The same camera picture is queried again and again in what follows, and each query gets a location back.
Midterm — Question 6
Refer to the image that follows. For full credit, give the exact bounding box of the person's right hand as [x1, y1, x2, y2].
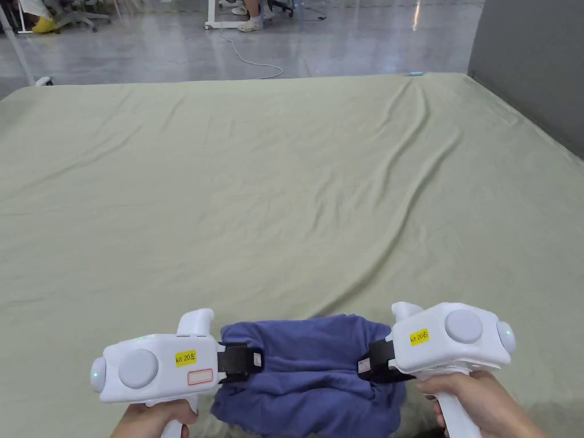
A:
[415, 370, 548, 438]

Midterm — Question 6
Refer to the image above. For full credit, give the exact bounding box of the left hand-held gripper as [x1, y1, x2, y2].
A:
[90, 309, 266, 438]

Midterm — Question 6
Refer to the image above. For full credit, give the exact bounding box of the person's left hand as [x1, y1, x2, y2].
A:
[111, 400, 201, 438]

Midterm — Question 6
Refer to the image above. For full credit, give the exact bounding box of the black office chair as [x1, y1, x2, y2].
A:
[263, 0, 295, 19]

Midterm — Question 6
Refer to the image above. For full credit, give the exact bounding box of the white cable on floor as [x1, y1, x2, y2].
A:
[218, 22, 283, 80]

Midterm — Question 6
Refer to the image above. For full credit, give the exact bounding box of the bed with pale green sheet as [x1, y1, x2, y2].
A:
[0, 71, 584, 438]

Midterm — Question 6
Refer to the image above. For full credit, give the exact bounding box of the white stand with caster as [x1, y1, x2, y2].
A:
[0, 0, 55, 88]

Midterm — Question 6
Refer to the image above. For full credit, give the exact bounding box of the dark blue garment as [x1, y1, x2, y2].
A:
[210, 313, 407, 432]

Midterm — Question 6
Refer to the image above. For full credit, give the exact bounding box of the white desk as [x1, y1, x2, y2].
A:
[203, 0, 242, 31]

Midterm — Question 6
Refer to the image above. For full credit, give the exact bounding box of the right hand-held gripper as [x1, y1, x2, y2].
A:
[358, 301, 517, 438]

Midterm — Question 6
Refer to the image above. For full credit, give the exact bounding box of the grey office chair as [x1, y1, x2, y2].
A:
[54, 0, 112, 33]

